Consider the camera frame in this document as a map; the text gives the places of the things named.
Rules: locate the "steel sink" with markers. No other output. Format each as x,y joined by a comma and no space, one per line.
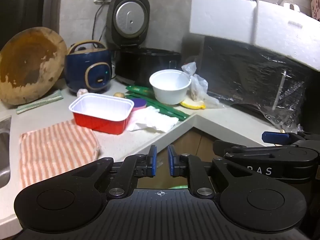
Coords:
3,150

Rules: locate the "small brown potato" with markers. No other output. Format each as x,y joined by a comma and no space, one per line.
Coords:
119,95

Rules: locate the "clear plastic bag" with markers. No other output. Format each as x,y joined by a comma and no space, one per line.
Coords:
200,85

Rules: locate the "pink hanging item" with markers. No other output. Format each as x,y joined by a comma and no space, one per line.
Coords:
315,7

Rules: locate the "orange striped towel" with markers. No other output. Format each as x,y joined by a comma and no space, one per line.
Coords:
57,147

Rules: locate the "blue rice cooker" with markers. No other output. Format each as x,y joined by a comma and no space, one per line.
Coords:
85,65

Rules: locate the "black rice cooker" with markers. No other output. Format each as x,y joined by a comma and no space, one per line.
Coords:
140,65

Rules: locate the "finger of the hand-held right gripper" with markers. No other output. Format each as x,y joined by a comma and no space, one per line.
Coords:
275,137
240,148

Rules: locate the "garlic bulb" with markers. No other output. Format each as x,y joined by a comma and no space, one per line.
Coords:
82,92

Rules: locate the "green bin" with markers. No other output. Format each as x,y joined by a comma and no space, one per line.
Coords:
178,187

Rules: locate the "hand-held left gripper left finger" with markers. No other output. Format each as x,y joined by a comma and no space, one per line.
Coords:
153,162

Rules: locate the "red food tray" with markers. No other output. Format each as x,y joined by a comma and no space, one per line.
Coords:
100,125

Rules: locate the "white paper tissue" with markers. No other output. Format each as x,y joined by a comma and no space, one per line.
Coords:
152,120

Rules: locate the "green striped cloth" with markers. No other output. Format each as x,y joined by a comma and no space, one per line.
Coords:
40,102

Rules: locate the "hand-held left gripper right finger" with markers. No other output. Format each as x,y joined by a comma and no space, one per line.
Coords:
171,162

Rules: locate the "green sachet packet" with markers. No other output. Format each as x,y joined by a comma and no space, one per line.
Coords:
172,115
138,89
172,110

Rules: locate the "brown cabinet door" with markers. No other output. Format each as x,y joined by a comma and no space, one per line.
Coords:
195,142

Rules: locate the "round wooden cutting board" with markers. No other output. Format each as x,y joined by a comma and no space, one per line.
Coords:
27,62

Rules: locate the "white plastic bowl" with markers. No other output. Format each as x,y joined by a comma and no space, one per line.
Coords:
170,92

